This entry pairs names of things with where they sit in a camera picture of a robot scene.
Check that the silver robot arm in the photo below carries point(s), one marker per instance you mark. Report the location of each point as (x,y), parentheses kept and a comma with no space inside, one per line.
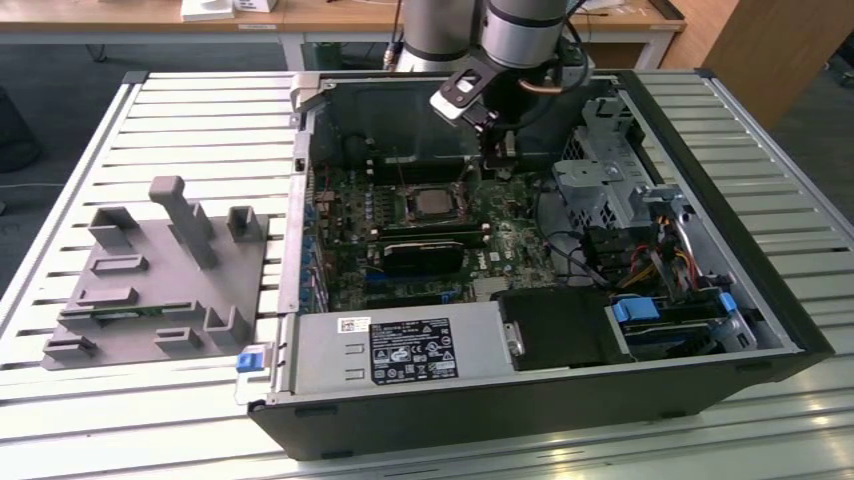
(520,35)

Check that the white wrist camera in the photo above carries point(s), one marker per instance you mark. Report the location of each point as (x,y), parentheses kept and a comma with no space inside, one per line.
(453,107)

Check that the black PC case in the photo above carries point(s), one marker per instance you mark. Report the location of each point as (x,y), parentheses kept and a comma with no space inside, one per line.
(467,425)

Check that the silver power supply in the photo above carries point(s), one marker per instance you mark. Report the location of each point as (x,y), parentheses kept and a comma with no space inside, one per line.
(333,360)

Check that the wooden cabinet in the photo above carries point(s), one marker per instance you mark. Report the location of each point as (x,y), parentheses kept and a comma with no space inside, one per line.
(780,50)

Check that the black plastic shroud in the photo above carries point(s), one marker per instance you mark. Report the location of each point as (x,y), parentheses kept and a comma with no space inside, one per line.
(560,320)

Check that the black graphics card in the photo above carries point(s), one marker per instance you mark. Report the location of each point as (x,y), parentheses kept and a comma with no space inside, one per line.
(420,260)

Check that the green RAM stick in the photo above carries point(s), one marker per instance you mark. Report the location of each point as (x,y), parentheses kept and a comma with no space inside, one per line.
(149,311)

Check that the hard disk in blue carrier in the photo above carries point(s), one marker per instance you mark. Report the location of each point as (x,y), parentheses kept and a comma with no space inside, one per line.
(633,310)

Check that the green motherboard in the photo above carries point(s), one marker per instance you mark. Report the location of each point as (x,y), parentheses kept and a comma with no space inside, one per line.
(513,240)

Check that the plain white box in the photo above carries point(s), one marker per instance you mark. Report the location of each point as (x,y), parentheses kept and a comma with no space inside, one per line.
(206,12)

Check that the blue case latch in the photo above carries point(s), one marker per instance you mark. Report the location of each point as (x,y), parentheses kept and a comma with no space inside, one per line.
(249,361)

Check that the CPU socket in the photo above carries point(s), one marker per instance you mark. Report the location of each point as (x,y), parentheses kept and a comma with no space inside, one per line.
(407,217)

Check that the white box with print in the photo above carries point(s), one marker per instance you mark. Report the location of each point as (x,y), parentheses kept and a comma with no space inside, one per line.
(262,6)

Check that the silver finned heatsink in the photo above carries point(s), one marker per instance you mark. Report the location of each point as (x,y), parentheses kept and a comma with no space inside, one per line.
(489,290)

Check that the black RAM slot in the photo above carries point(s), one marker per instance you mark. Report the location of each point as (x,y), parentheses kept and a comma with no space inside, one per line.
(427,178)
(427,172)
(427,159)
(427,165)

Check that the silver drive cage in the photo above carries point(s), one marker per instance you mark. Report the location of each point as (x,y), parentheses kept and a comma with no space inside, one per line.
(600,190)

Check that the wooden desk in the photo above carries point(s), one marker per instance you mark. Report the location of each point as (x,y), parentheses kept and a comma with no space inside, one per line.
(100,25)

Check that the grey parts rack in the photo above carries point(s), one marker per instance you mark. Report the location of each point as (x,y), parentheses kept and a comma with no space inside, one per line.
(166,280)

